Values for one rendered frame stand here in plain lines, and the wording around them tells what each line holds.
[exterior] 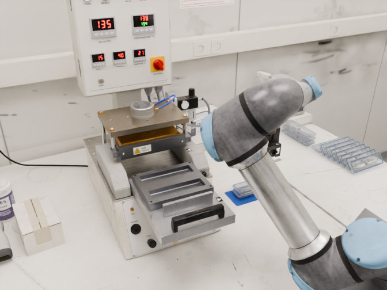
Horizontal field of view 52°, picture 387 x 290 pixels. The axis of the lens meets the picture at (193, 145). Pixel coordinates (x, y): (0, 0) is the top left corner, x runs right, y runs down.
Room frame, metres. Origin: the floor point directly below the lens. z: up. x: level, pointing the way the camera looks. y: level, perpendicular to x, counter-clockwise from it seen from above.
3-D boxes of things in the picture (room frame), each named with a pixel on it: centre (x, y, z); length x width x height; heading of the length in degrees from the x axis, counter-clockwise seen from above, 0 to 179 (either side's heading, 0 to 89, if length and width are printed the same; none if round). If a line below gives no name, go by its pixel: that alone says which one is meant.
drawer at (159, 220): (0.95, 0.04, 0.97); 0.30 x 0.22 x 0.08; 25
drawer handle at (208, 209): (0.83, -0.01, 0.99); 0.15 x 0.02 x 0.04; 115
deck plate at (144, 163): (1.26, 0.19, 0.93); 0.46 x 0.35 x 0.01; 25
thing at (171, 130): (1.23, 0.17, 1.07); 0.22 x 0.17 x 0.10; 115
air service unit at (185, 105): (1.44, 0.03, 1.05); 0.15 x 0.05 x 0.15; 115
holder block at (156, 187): (1.00, 0.06, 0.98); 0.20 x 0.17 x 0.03; 115
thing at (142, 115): (1.27, 0.17, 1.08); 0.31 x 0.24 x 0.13; 115
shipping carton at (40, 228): (1.04, 0.52, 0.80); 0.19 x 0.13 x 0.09; 28
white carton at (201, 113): (1.79, -0.04, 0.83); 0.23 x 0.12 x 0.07; 130
